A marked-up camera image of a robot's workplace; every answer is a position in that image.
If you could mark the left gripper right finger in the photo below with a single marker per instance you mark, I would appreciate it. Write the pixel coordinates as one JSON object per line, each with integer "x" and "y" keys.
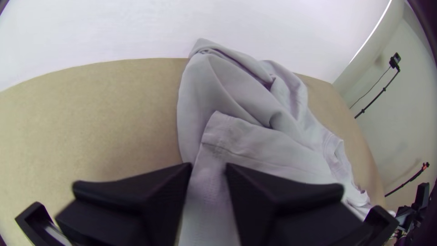
{"x": 290, "y": 212}

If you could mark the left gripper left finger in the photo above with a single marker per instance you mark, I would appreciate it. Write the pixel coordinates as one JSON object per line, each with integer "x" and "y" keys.
{"x": 136, "y": 205}

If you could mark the black camera on stand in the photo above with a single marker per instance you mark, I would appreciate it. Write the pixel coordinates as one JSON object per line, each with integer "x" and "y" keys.
{"x": 395, "y": 61}

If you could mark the grey t-shirt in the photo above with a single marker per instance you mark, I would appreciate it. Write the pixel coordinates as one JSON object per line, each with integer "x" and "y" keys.
{"x": 239, "y": 102}

